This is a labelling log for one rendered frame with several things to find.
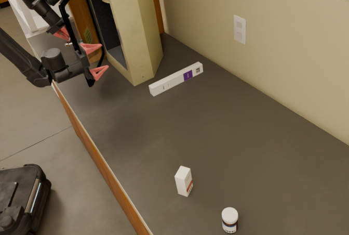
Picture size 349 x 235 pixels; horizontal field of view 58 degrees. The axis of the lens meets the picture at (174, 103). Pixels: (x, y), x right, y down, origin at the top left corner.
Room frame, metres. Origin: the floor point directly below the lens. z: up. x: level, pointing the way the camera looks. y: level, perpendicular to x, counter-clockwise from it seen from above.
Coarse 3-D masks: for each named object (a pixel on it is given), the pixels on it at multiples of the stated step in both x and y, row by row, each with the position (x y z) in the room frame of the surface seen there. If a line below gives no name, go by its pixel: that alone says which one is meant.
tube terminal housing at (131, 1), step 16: (112, 0) 1.23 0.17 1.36; (128, 0) 1.26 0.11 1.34; (144, 0) 1.36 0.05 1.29; (128, 16) 1.26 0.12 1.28; (144, 16) 1.32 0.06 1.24; (128, 32) 1.25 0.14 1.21; (144, 32) 1.28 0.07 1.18; (112, 48) 1.50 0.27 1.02; (128, 48) 1.24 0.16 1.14; (144, 48) 1.27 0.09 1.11; (160, 48) 1.45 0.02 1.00; (112, 64) 1.46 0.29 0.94; (128, 64) 1.23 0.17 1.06; (144, 64) 1.27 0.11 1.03; (128, 80) 1.29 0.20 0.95; (144, 80) 1.26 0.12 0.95
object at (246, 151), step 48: (48, 48) 1.79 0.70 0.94; (96, 96) 1.21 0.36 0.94; (144, 96) 1.14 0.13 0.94; (192, 96) 1.08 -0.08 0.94; (240, 96) 1.02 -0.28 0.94; (96, 144) 0.89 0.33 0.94; (144, 144) 0.84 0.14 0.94; (192, 144) 0.80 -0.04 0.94; (240, 144) 0.76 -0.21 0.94; (288, 144) 0.72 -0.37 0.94; (336, 144) 0.69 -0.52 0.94; (144, 192) 0.63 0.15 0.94; (192, 192) 0.60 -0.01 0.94; (240, 192) 0.57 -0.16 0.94; (288, 192) 0.54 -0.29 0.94; (336, 192) 0.51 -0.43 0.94
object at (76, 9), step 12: (72, 0) 1.33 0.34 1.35; (84, 0) 1.46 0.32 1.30; (60, 12) 1.20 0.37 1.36; (72, 12) 1.29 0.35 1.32; (84, 12) 1.41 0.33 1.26; (72, 24) 1.25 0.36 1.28; (84, 24) 1.37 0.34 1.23; (84, 36) 1.32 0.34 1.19; (96, 36) 1.46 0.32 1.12; (96, 60) 1.36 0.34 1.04
